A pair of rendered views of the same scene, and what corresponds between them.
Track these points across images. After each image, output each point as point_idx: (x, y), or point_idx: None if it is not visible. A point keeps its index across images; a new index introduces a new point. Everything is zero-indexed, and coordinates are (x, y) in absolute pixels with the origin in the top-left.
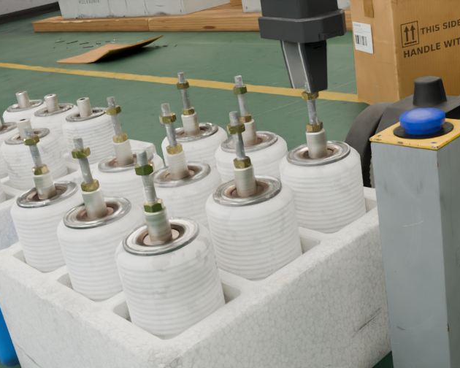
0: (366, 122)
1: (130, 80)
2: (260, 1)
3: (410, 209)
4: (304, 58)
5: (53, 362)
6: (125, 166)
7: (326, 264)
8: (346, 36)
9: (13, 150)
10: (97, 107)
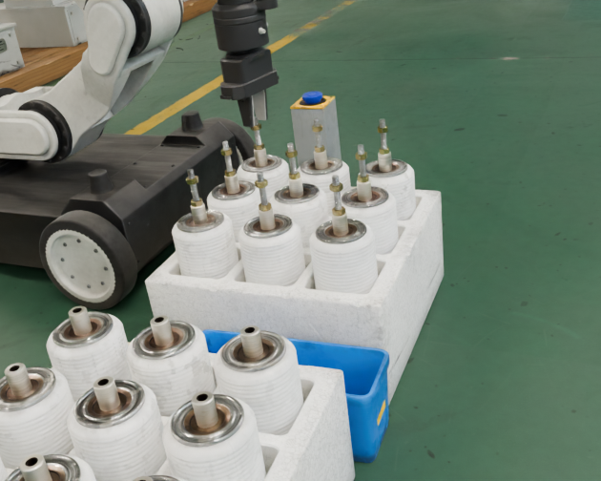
0: (99, 222)
1: None
2: (243, 73)
3: (333, 132)
4: (266, 98)
5: (408, 316)
6: (283, 219)
7: None
8: None
9: (203, 337)
10: (56, 330)
